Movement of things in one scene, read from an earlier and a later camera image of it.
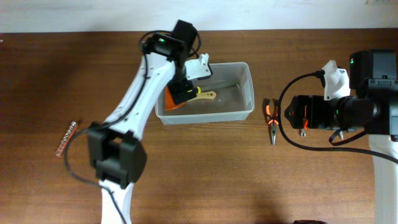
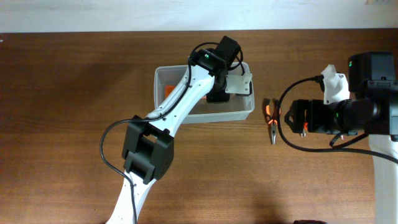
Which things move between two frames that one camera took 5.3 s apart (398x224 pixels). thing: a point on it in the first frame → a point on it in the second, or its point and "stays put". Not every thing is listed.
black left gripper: (180, 94) → (217, 96)
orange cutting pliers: (302, 131) stays put
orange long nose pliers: (272, 119) stays put
